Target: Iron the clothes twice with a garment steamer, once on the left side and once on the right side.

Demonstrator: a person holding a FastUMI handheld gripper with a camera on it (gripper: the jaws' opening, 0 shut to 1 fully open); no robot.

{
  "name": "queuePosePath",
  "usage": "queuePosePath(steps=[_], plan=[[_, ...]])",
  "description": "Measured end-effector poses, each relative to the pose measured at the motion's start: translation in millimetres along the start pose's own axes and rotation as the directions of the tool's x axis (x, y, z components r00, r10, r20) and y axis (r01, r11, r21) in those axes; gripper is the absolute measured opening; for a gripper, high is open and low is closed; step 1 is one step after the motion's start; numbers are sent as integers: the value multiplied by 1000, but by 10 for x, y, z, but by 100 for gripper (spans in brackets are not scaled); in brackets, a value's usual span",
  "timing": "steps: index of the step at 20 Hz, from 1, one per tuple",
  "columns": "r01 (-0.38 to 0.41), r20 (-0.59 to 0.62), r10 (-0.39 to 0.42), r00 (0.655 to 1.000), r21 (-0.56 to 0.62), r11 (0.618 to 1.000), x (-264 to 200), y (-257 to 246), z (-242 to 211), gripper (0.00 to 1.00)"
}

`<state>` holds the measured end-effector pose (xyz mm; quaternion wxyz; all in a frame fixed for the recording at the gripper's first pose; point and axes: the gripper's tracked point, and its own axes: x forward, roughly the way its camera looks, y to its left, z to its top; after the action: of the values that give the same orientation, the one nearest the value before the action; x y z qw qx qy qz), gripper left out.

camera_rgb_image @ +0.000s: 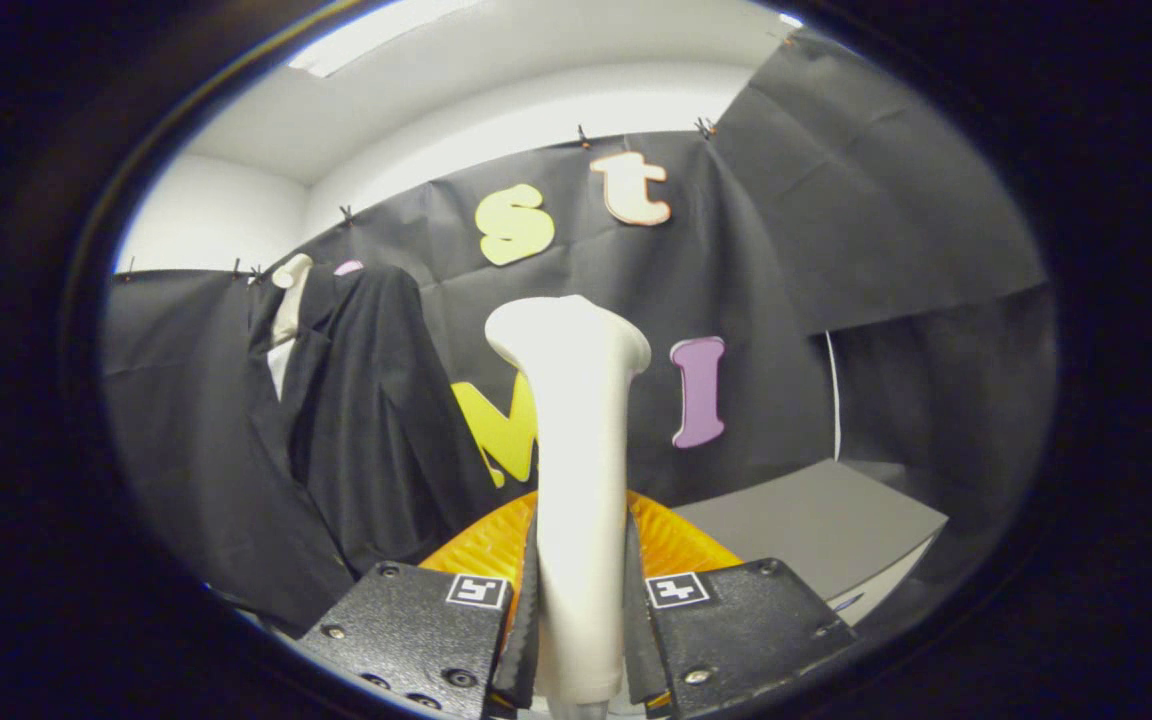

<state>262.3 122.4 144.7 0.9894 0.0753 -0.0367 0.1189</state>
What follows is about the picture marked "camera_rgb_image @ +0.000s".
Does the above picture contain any cream clothes hanger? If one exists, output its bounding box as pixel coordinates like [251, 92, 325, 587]
[270, 253, 315, 347]

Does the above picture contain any grey cabinet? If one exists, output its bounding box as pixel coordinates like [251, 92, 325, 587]
[671, 458, 949, 627]

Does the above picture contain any black suit jacket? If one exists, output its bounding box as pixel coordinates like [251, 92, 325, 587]
[246, 262, 503, 577]

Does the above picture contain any white garment steamer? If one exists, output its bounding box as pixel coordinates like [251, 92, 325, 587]
[484, 294, 653, 720]

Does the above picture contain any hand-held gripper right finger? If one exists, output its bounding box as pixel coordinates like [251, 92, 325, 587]
[622, 490, 859, 719]

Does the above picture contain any black backdrop cloth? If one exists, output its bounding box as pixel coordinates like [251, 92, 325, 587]
[101, 25, 1057, 641]

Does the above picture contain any long ceiling light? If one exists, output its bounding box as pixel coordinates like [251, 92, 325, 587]
[286, 0, 483, 79]

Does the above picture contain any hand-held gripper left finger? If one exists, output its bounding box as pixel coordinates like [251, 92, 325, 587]
[296, 490, 542, 720]

